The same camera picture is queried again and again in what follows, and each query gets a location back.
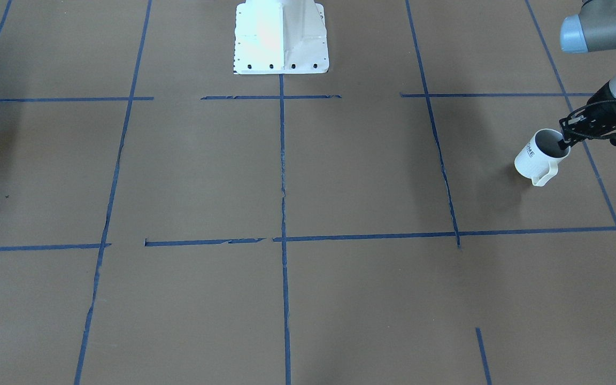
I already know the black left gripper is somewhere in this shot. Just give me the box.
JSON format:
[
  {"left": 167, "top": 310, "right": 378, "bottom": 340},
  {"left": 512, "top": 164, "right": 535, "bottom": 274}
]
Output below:
[{"left": 558, "top": 81, "right": 616, "bottom": 149}]

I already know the white mug with handle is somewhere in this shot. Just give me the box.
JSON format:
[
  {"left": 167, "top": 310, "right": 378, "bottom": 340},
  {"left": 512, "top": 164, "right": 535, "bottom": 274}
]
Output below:
[{"left": 514, "top": 128, "right": 571, "bottom": 187}]

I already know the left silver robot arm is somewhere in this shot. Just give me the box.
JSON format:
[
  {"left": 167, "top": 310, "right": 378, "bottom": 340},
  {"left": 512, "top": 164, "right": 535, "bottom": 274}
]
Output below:
[{"left": 558, "top": 1, "right": 616, "bottom": 149}]

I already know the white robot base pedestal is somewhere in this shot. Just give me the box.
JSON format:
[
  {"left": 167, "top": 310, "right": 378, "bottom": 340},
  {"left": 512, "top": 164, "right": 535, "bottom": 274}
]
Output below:
[{"left": 233, "top": 1, "right": 330, "bottom": 75}]

